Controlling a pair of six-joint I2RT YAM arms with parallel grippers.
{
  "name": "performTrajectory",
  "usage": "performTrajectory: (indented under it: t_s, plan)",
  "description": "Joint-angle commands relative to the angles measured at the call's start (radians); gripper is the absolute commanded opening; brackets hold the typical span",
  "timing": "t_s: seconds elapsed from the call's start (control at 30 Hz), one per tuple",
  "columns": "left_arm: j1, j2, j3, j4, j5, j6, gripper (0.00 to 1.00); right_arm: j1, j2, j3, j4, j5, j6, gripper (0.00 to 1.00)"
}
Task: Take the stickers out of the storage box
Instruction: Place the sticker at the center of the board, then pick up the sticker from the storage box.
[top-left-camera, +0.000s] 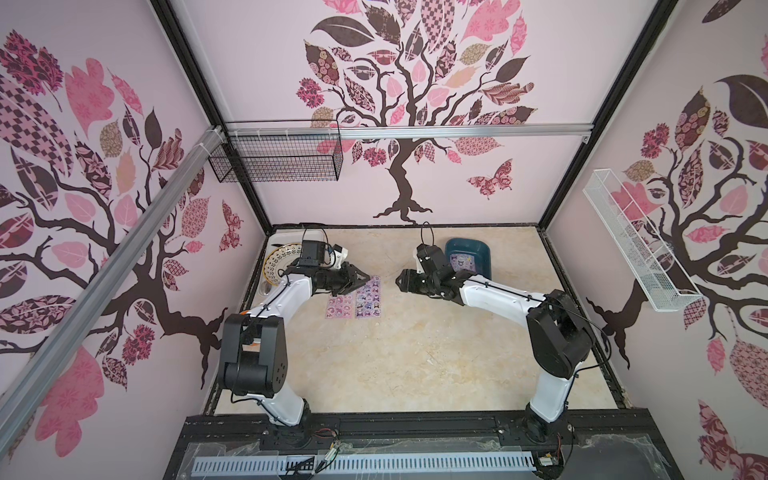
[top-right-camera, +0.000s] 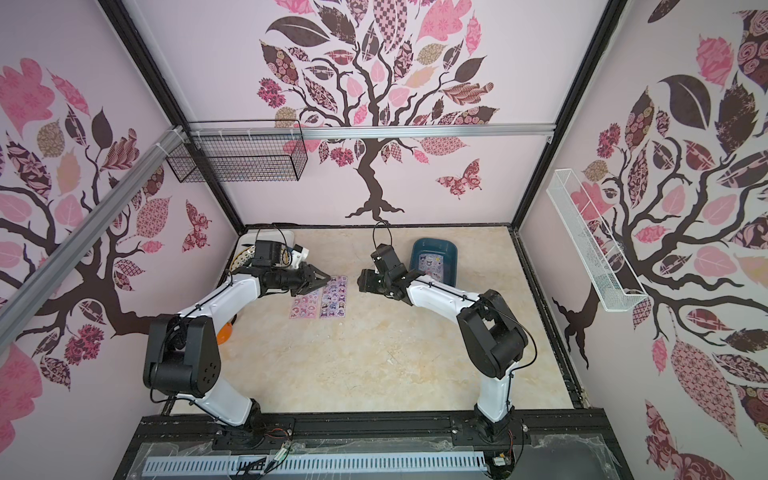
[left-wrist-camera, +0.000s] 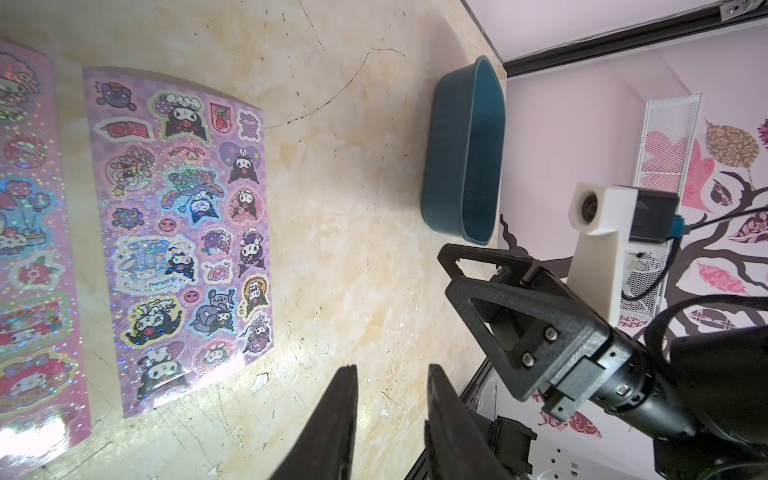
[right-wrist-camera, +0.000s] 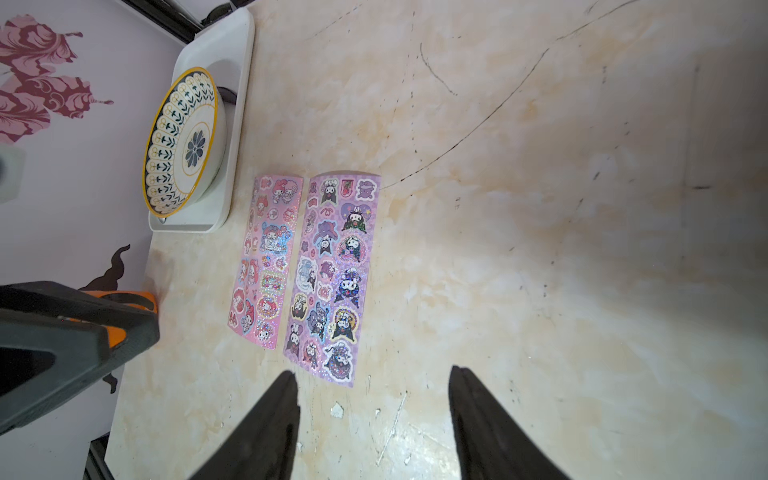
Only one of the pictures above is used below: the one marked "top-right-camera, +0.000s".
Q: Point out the teal plastic storage box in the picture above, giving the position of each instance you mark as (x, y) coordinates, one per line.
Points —
(448, 249)

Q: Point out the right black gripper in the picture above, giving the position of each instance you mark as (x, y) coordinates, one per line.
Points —
(376, 282)

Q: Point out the character sticker sheet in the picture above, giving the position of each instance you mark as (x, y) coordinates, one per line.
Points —
(432, 264)
(334, 298)

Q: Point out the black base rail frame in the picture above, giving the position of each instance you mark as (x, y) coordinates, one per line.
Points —
(534, 444)

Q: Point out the orange cup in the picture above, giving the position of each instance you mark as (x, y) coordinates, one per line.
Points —
(225, 333)

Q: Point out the white plastic tray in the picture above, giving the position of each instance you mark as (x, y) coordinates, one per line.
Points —
(288, 237)

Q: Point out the white slotted cable duct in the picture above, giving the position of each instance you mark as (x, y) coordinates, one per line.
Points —
(306, 464)

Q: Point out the aluminium rail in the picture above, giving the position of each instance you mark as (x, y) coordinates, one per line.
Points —
(32, 294)
(376, 132)

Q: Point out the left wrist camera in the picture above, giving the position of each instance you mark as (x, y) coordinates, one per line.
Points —
(298, 256)

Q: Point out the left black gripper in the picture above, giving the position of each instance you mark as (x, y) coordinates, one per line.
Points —
(307, 279)

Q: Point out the aluminium rail left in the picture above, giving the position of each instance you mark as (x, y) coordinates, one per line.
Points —
(32, 294)

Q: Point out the black wire basket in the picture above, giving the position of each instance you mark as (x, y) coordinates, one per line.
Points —
(259, 150)

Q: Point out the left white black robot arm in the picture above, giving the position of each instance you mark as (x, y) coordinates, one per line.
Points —
(182, 359)

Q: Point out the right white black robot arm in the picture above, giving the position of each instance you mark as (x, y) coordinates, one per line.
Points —
(495, 341)

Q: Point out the aluminium rail back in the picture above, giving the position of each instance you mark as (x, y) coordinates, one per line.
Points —
(376, 132)

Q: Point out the patterned ceramic plate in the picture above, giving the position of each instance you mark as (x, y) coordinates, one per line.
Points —
(242, 258)

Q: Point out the pink sticker sheet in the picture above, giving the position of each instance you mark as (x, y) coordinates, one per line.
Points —
(306, 306)

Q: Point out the white wire shelf basket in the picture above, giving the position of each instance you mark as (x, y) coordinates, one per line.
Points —
(580, 207)

